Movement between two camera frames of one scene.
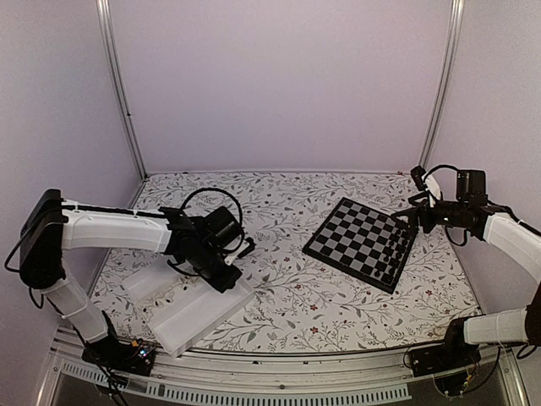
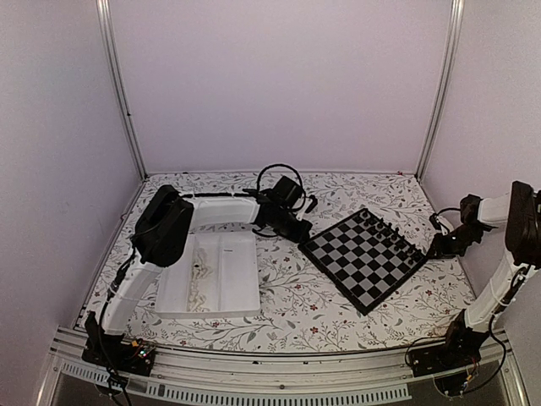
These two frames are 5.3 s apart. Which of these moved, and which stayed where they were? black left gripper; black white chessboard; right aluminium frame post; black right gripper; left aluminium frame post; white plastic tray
Moved: black right gripper; black white chessboard; black left gripper; white plastic tray
Stayed: left aluminium frame post; right aluminium frame post
